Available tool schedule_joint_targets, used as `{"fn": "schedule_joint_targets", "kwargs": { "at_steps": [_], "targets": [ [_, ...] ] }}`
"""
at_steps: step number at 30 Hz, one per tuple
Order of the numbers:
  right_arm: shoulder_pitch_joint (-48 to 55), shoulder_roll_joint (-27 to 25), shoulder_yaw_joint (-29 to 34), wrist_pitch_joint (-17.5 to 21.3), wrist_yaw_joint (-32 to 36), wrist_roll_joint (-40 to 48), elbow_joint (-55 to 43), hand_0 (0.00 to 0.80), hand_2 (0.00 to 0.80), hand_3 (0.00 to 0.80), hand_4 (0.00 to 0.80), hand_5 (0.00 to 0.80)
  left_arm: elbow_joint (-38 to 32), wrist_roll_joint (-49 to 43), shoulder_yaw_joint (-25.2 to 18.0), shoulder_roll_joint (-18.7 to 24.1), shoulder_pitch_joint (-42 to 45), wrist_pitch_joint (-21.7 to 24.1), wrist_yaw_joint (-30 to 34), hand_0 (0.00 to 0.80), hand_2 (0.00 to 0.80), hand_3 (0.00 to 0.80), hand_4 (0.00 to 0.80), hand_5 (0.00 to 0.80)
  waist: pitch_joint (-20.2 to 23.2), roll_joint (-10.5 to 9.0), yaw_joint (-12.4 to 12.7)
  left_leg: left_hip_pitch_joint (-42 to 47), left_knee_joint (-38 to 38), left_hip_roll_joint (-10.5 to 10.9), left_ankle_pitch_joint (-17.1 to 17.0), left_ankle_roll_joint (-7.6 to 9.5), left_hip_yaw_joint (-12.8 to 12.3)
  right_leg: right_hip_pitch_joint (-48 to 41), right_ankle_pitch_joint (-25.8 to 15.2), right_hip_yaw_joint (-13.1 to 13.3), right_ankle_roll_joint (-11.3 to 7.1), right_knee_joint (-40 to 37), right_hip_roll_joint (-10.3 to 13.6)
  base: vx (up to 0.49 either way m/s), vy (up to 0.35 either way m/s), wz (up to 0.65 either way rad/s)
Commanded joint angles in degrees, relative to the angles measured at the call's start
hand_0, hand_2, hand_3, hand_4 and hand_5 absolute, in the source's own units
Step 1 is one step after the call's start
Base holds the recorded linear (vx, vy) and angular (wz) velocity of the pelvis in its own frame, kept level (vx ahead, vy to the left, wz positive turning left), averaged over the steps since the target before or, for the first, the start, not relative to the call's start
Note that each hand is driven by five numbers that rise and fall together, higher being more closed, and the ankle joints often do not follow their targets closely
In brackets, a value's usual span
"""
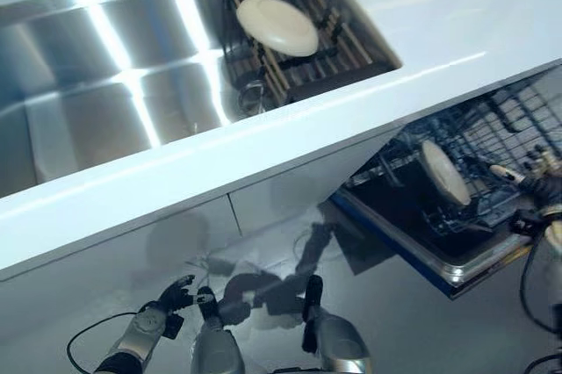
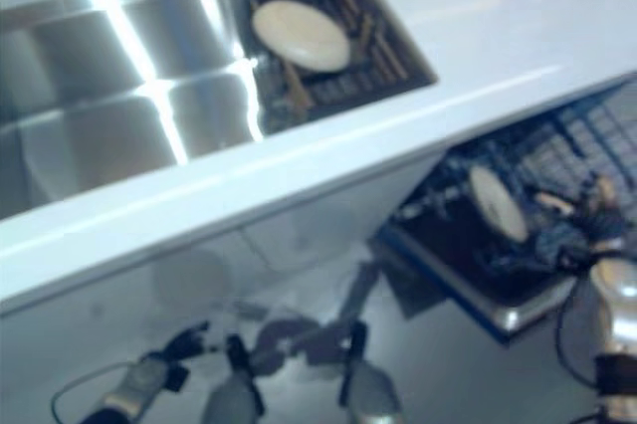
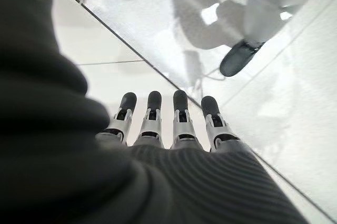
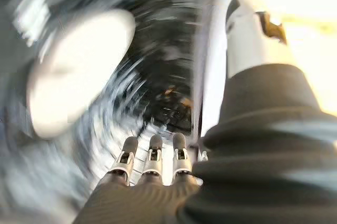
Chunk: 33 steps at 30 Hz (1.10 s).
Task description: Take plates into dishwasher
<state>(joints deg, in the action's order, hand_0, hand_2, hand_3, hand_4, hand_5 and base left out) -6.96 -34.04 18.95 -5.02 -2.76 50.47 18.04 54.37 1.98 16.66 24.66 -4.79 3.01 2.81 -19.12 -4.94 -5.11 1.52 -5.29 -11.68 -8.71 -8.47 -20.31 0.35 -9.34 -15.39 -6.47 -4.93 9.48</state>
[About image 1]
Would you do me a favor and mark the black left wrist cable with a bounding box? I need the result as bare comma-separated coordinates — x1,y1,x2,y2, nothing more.
64,311,138,371

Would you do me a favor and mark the black dish drying rack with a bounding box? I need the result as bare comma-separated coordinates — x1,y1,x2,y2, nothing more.
219,0,404,106

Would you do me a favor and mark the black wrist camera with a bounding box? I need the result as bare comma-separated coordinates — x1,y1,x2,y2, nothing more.
510,210,546,235
163,312,184,341

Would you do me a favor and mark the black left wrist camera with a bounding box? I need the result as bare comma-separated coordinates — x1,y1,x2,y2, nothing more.
163,312,184,341

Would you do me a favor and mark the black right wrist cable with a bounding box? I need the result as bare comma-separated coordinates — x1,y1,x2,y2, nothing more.
519,233,562,374

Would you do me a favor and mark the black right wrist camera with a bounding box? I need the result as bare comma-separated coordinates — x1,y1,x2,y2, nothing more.
510,210,546,235

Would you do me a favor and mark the white glossy cabinet door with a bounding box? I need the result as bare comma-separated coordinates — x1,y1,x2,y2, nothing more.
0,193,243,287
227,140,396,241

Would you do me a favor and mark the cream round plate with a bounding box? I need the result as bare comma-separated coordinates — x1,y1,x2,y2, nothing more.
420,140,472,207
235,0,320,59

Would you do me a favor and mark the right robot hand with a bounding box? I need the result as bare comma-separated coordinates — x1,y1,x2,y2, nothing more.
489,147,562,217

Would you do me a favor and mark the stainless steel sink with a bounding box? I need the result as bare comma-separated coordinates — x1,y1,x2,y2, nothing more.
0,0,404,200

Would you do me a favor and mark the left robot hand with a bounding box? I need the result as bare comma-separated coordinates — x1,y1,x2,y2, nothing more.
157,275,216,317

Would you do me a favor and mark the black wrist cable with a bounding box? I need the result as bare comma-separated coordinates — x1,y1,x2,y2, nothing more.
519,233,562,374
64,311,138,371

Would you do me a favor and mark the round steel sink drain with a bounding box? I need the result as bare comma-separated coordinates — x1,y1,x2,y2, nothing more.
236,79,265,114

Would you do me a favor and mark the wire dishwasher rack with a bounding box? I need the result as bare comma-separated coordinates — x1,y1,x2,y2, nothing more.
346,79,562,237

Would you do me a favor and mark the right robot leg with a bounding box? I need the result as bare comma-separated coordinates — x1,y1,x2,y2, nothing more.
301,275,373,374

